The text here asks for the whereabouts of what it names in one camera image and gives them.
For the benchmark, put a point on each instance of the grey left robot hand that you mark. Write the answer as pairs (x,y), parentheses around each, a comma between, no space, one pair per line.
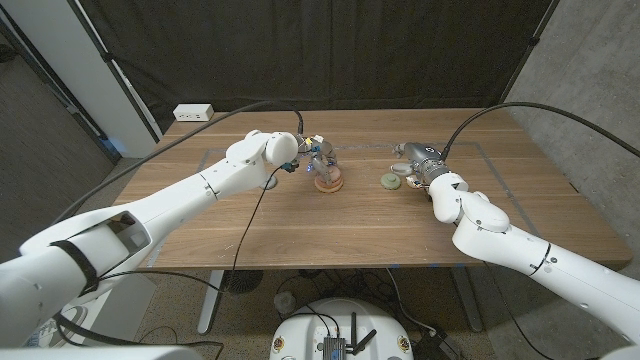
(322,152)

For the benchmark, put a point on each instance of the white table leg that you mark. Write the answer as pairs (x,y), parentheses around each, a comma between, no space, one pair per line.
(212,305)

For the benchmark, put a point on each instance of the black backdrop curtain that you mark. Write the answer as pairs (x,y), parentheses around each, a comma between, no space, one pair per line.
(320,50)

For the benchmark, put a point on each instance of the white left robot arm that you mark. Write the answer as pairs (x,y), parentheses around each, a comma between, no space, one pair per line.
(175,200)

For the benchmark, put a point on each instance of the black backdrop stand pole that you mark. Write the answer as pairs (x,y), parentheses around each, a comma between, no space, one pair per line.
(117,75)
(530,47)

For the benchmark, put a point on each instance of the black router with antennas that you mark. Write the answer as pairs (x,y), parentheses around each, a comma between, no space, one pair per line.
(334,347)

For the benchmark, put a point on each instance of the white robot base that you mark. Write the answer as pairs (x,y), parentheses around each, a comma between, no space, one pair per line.
(310,330)

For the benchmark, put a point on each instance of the black round floor fan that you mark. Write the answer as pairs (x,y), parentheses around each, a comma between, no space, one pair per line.
(243,281)

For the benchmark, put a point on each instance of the blue left wrist connector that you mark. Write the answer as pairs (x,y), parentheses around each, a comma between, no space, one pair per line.
(289,166)

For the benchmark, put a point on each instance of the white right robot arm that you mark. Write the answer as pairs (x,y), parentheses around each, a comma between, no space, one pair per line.
(525,245)

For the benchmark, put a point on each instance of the white robot torso edge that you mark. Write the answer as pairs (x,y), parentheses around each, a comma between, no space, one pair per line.
(100,354)

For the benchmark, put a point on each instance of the black power adapter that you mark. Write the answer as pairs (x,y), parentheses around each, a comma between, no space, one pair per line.
(437,346)

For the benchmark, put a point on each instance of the grey table leg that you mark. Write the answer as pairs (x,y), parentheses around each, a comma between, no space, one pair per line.
(467,300)

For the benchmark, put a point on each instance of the grey round floor object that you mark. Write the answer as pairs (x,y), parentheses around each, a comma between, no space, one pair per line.
(285,302)

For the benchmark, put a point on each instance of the white power strip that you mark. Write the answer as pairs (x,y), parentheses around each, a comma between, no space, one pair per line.
(193,112)

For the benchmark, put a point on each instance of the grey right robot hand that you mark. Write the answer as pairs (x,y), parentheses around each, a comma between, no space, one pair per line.
(425,157)

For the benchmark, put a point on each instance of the white foot pedal blue pads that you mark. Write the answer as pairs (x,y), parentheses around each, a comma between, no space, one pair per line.
(130,310)

